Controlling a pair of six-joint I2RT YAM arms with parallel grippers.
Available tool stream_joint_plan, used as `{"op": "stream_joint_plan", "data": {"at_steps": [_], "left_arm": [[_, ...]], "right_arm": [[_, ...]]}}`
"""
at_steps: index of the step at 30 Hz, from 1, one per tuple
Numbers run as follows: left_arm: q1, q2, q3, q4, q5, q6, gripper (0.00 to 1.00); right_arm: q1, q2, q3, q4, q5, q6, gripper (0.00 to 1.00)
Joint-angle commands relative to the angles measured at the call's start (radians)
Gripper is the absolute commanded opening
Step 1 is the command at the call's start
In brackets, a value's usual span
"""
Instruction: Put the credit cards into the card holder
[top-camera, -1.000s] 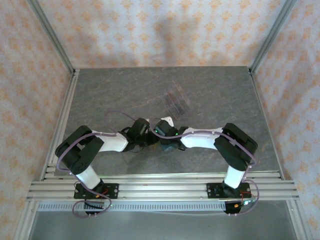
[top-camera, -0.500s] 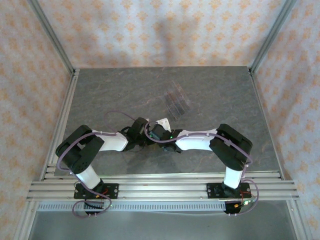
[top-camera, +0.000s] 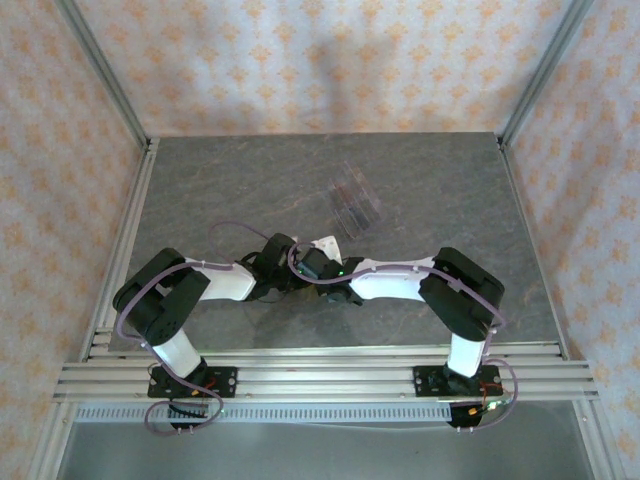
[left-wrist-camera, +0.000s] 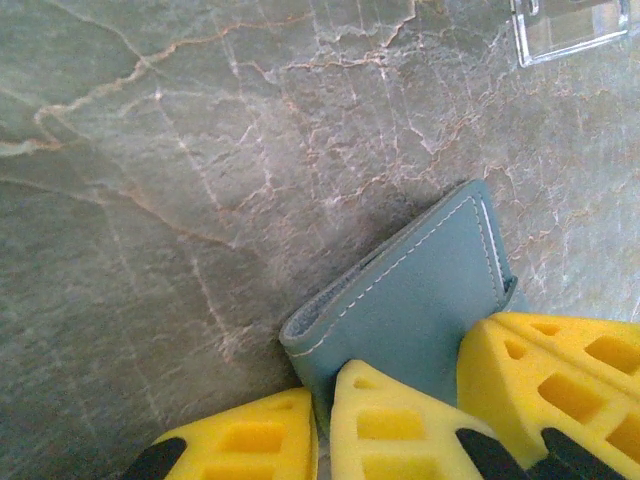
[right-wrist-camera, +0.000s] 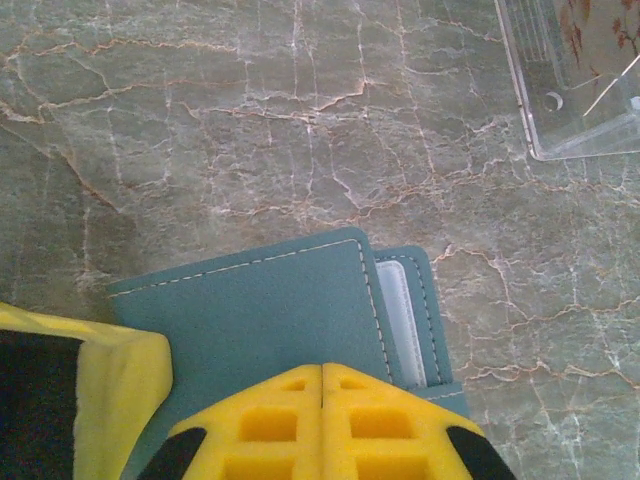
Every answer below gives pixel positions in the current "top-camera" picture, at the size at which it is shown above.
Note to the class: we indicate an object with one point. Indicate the aluminium corner post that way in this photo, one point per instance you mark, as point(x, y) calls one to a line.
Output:
point(545, 75)
point(107, 80)

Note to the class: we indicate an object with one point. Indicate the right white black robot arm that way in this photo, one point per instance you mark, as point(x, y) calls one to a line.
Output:
point(390, 287)

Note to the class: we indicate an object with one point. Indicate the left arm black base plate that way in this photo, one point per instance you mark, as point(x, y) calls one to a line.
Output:
point(225, 382)

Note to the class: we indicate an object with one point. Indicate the clear acrylic card rack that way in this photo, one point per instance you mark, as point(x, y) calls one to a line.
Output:
point(357, 200)

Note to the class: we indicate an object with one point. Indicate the aluminium cross rail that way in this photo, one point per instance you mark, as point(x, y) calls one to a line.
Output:
point(325, 375)

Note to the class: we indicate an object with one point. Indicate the aluminium side rail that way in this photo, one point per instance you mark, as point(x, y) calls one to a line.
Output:
point(540, 260)
point(125, 240)

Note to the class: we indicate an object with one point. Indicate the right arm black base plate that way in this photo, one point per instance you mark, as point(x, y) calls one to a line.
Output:
point(425, 382)

